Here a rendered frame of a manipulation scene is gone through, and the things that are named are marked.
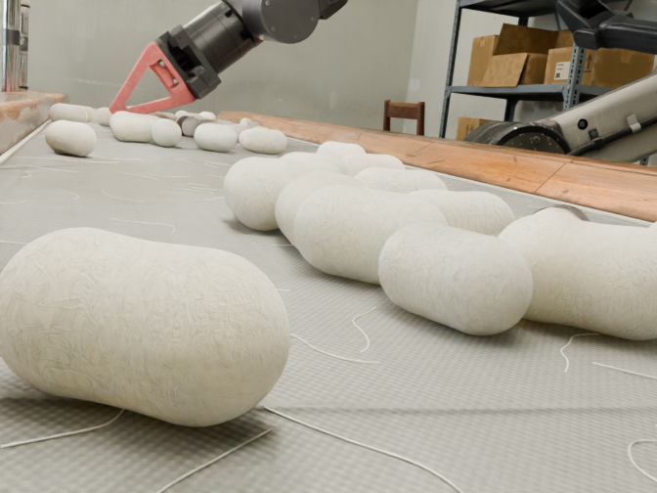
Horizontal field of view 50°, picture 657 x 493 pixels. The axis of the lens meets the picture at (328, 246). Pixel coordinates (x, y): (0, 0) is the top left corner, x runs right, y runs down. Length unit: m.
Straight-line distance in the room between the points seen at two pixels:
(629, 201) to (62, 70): 4.80
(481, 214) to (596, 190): 0.25
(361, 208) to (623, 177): 0.29
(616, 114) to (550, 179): 0.54
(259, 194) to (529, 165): 0.31
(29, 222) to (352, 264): 0.09
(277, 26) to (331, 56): 4.65
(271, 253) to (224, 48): 0.55
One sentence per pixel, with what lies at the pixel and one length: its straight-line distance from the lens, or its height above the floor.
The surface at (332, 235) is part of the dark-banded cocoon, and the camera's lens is 0.15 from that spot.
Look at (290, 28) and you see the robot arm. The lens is 0.67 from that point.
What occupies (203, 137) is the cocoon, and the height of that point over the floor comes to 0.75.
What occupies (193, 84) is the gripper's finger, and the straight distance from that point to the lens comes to 0.69.
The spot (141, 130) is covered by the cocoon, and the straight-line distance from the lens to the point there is 0.57.
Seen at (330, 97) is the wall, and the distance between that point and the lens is 5.30.
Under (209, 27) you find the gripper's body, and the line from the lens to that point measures 0.72.
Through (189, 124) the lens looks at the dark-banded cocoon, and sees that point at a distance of 0.73.
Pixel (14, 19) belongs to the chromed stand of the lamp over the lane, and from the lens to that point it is 1.15.
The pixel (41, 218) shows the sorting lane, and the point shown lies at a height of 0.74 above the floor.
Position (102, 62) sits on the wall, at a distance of 5.07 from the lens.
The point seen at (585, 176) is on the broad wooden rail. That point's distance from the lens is 0.44.
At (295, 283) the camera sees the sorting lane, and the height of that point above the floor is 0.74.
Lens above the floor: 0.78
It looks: 11 degrees down
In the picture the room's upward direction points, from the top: 6 degrees clockwise
